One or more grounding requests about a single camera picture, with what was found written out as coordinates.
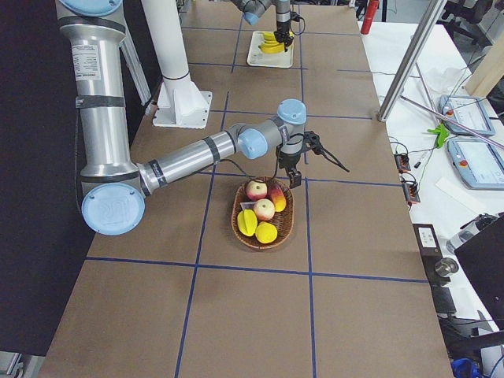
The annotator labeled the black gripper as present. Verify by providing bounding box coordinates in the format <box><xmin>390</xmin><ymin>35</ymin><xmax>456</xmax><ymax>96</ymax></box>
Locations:
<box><xmin>278</xmin><ymin>153</ymin><xmax>302</xmax><ymax>188</ymax></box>
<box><xmin>274</xmin><ymin>22</ymin><xmax>294</xmax><ymax>52</ymax></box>

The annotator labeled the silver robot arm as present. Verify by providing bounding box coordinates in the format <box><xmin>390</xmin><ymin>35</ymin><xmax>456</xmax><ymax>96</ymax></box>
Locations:
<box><xmin>231</xmin><ymin>0</ymin><xmax>294</xmax><ymax>51</ymax></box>
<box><xmin>55</xmin><ymin>1</ymin><xmax>306</xmax><ymax>235</ymax></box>

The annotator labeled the woven wicker basket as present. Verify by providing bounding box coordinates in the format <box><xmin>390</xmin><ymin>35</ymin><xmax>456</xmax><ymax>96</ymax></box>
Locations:
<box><xmin>231</xmin><ymin>176</ymin><xmax>294</xmax><ymax>250</ymax></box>

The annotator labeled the white rectangular bear tray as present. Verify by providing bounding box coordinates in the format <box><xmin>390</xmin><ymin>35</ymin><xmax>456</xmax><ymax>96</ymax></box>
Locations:
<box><xmin>246</xmin><ymin>31</ymin><xmax>294</xmax><ymax>69</ymax></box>

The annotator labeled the small orange fruit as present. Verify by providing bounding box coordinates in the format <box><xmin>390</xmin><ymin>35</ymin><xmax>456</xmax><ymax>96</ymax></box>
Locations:
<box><xmin>268</xmin><ymin>183</ymin><xmax>287</xmax><ymax>213</ymax></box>

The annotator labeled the pink white peach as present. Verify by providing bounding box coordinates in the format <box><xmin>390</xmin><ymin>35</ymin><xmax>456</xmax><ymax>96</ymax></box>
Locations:
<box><xmin>253</xmin><ymin>198</ymin><xmax>276</xmax><ymax>221</ymax></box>

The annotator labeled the yellow pear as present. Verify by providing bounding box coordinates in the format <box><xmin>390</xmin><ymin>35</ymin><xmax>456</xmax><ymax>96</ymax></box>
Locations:
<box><xmin>254</xmin><ymin>221</ymin><xmax>278</xmax><ymax>244</ymax></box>

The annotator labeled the yellow starfruit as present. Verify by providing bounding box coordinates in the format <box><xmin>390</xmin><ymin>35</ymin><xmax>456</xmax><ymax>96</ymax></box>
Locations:
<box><xmin>237</xmin><ymin>209</ymin><xmax>258</xmax><ymax>236</ymax></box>

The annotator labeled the red fire extinguisher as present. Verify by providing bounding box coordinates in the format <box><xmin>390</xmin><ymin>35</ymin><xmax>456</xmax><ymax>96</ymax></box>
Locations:
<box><xmin>360</xmin><ymin>0</ymin><xmax>380</xmax><ymax>35</ymax></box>

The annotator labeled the upper orange connector block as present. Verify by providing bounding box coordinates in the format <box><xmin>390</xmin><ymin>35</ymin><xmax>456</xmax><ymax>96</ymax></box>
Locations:
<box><xmin>394</xmin><ymin>153</ymin><xmax>410</xmax><ymax>173</ymax></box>

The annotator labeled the orange connector block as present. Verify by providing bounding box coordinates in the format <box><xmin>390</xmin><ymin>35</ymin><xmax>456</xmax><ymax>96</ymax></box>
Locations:
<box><xmin>402</xmin><ymin>181</ymin><xmax>421</xmax><ymax>206</ymax></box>
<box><xmin>394</xmin><ymin>153</ymin><xmax>410</xmax><ymax>173</ymax></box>

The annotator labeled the lower orange connector block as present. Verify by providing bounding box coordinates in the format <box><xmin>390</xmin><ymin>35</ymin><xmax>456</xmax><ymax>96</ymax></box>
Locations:
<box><xmin>402</xmin><ymin>181</ymin><xmax>421</xmax><ymax>206</ymax></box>

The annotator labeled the green plastic clamp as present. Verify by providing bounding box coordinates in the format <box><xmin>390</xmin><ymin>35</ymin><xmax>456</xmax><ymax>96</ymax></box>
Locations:
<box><xmin>427</xmin><ymin>123</ymin><xmax>450</xmax><ymax>149</ymax></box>

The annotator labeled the black device with label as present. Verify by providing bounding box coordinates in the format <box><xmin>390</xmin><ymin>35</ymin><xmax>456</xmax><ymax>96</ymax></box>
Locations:
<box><xmin>413</xmin><ymin>224</ymin><xmax>442</xmax><ymax>257</ymax></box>

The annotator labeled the thin metal rod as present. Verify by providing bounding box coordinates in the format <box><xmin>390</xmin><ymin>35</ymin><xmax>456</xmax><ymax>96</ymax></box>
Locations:
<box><xmin>399</xmin><ymin>95</ymin><xmax>504</xmax><ymax>150</ymax></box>

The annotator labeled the upper teach pendant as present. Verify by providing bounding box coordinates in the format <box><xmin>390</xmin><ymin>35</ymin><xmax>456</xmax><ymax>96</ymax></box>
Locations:
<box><xmin>439</xmin><ymin>94</ymin><xmax>495</xmax><ymax>137</ymax></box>

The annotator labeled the teach pendant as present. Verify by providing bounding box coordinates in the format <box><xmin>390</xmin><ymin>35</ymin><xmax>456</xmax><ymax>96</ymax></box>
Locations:
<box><xmin>439</xmin><ymin>94</ymin><xmax>495</xmax><ymax>137</ymax></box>
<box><xmin>447</xmin><ymin>138</ymin><xmax>503</xmax><ymax>191</ymax></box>

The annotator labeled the lower teach pendant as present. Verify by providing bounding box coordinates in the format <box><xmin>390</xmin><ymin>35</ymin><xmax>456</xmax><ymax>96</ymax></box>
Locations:
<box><xmin>447</xmin><ymin>138</ymin><xmax>503</xmax><ymax>191</ymax></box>

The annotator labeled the black monitor corner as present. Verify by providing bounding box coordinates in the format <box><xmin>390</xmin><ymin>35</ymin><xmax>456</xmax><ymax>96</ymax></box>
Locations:
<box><xmin>454</xmin><ymin>217</ymin><xmax>503</xmax><ymax>329</ymax></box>

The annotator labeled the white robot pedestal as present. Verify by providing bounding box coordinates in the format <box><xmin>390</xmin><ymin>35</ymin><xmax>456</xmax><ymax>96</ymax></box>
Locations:
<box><xmin>142</xmin><ymin>0</ymin><xmax>213</xmax><ymax>129</ymax></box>

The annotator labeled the aluminium frame post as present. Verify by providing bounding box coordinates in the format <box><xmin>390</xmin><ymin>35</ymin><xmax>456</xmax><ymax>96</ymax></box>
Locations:
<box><xmin>377</xmin><ymin>0</ymin><xmax>447</xmax><ymax>122</ymax></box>

